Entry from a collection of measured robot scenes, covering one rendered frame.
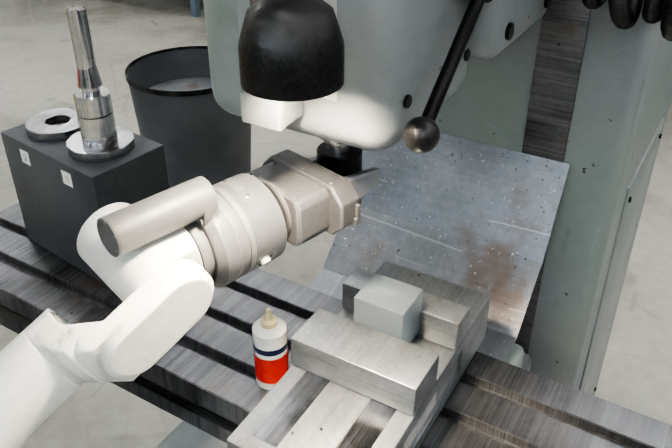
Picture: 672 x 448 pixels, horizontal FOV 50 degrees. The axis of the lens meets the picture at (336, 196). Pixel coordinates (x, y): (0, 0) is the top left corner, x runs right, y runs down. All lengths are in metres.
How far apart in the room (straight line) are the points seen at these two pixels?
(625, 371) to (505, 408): 1.57
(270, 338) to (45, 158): 0.42
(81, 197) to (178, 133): 1.66
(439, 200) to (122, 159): 0.47
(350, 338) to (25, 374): 0.34
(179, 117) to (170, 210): 2.04
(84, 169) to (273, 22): 0.58
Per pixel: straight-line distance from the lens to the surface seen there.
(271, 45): 0.47
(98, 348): 0.59
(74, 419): 2.27
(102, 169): 0.99
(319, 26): 0.47
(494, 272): 1.08
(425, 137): 0.57
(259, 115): 0.60
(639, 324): 2.64
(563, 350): 1.25
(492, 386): 0.92
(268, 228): 0.65
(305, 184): 0.69
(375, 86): 0.58
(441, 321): 0.83
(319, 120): 0.62
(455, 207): 1.10
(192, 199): 0.61
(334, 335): 0.80
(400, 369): 0.76
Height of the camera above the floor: 1.60
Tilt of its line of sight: 31 degrees down
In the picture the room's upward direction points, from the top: straight up
